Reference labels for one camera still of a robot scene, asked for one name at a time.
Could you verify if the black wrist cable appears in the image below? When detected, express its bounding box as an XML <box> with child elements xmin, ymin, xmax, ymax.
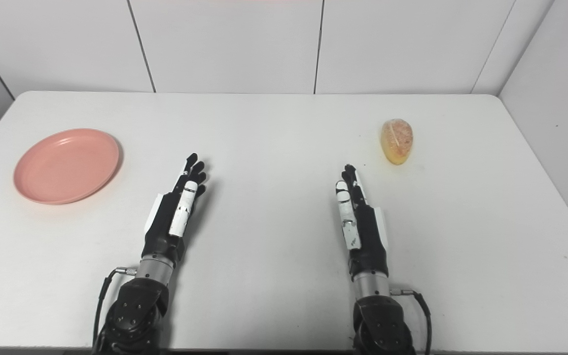
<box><xmin>390</xmin><ymin>288</ymin><xmax>433</xmax><ymax>355</ymax></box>
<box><xmin>92</xmin><ymin>267</ymin><xmax>138</xmax><ymax>352</ymax></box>

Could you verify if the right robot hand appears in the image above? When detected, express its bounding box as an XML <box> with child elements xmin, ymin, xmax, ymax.
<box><xmin>335</xmin><ymin>164</ymin><xmax>390</xmax><ymax>278</ymax></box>

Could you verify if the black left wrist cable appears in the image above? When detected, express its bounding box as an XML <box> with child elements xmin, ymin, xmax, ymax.
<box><xmin>92</xmin><ymin>267</ymin><xmax>138</xmax><ymax>352</ymax></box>

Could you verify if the bread roll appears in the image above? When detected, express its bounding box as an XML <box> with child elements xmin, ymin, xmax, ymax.
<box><xmin>381</xmin><ymin>118</ymin><xmax>414</xmax><ymax>165</ymax></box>

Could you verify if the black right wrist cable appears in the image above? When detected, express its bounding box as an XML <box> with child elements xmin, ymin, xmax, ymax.
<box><xmin>390</xmin><ymin>288</ymin><xmax>433</xmax><ymax>355</ymax></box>

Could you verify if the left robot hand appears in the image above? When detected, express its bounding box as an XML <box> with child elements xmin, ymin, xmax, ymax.
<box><xmin>141</xmin><ymin>153</ymin><xmax>208</xmax><ymax>264</ymax></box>

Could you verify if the pink plate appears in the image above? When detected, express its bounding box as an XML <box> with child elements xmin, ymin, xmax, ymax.
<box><xmin>13</xmin><ymin>128</ymin><xmax>121</xmax><ymax>205</ymax></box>

